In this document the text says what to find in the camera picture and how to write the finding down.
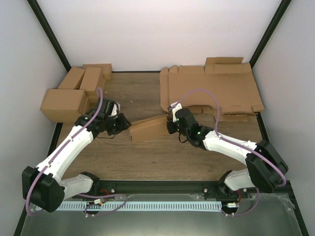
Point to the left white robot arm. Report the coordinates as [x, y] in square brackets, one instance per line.
[44, 185]

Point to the folded cardboard box back left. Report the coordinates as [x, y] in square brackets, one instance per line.
[73, 79]

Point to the small cardboard box rear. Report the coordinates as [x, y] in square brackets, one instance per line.
[106, 69]

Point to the light blue slotted cable duct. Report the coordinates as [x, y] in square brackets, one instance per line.
[142, 206]

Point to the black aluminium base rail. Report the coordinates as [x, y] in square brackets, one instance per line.
[208, 189]

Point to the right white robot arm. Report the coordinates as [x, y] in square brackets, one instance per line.
[265, 169]

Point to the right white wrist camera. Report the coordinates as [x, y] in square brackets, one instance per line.
[174, 107]

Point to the black frame post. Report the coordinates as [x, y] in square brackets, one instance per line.
[281, 10]
[39, 14]

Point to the black frame post right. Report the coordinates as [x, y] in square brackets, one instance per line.
[281, 10]

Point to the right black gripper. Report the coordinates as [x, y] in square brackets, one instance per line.
[171, 130]

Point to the black frame post left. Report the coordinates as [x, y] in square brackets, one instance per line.
[39, 14]

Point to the large folded cardboard box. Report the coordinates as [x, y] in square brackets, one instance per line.
[64, 105]

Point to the stack of flat cardboard blanks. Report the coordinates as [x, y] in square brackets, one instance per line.
[226, 83]

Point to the brown cardboard box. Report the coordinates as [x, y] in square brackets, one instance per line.
[148, 129]

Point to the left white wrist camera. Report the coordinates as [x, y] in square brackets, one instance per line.
[115, 110]

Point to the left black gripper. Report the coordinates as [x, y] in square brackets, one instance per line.
[123, 125]

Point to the folded cardboard box middle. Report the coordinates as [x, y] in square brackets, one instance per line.
[92, 79]

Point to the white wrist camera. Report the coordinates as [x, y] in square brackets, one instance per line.
[115, 110]
[174, 107]

